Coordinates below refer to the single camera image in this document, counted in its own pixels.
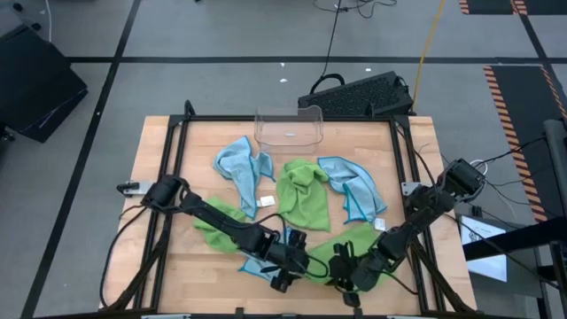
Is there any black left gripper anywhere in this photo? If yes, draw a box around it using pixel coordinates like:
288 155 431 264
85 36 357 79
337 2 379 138
260 229 311 294

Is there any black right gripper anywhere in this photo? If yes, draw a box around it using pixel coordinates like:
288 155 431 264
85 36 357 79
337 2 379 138
328 241 391 309

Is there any light blue microfiber towel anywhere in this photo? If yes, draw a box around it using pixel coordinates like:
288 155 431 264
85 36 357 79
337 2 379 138
237 226 296 284
213 135 276 221
316 155 388 232

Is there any green microfiber towel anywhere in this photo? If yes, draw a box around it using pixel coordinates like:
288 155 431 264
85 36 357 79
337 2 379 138
191 196 247 254
305 222 400 287
276 158 332 233

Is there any clear plastic bin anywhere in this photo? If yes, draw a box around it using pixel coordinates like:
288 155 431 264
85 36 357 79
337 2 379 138
253 105 324 155

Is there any black beam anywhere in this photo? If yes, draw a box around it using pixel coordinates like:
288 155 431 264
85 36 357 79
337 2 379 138
462 216 567 262

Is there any black orange-striped mat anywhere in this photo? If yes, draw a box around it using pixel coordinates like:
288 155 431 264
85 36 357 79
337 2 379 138
482 65 567 222
458 0 567 16

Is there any large black case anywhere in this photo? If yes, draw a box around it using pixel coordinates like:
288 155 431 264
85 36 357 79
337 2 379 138
0 24 89 144

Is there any black metal table frame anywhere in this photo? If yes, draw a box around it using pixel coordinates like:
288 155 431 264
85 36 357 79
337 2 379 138
99 99 478 319

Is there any thick black cable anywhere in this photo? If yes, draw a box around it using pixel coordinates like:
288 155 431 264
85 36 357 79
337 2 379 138
99 204 150 309

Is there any thin black cable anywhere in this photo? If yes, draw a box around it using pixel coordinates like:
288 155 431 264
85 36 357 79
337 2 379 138
308 0 399 95

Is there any grey post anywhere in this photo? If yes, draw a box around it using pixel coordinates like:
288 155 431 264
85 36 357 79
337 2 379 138
543 119 567 231

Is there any yellow cable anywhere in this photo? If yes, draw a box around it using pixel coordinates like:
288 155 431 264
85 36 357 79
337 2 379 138
411 0 447 110

